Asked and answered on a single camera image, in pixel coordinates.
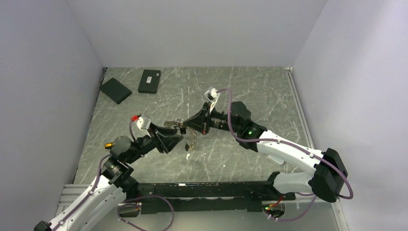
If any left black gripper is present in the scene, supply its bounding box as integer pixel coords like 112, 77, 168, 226
126, 122, 183, 164

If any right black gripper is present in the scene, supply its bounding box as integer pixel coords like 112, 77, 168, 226
183, 102, 241, 135

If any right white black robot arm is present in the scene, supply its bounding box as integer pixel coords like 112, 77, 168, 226
183, 101, 349, 203

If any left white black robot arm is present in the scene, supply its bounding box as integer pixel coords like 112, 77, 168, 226
34, 118, 186, 231

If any black flat box with label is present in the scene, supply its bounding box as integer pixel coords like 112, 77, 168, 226
138, 69, 161, 94

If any black perforated box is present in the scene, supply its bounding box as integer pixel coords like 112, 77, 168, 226
100, 78, 132, 104

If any translucent grey plastic card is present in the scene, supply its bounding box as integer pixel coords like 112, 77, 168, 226
268, 155, 284, 165

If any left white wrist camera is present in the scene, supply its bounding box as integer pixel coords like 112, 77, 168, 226
130, 114, 151, 135

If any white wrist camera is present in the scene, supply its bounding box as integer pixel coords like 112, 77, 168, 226
130, 114, 151, 135
204, 87, 220, 112

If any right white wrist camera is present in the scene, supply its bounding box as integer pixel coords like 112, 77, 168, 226
204, 87, 220, 112

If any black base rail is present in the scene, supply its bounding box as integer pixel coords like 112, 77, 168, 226
126, 181, 295, 215

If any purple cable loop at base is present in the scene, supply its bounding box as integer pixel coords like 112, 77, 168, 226
116, 194, 175, 231

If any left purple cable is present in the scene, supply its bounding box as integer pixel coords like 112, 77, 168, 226
46, 119, 136, 231

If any aluminium frame rail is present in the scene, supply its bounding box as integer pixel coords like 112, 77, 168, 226
284, 67, 315, 149

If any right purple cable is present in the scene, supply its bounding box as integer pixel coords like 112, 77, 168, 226
217, 89, 354, 200

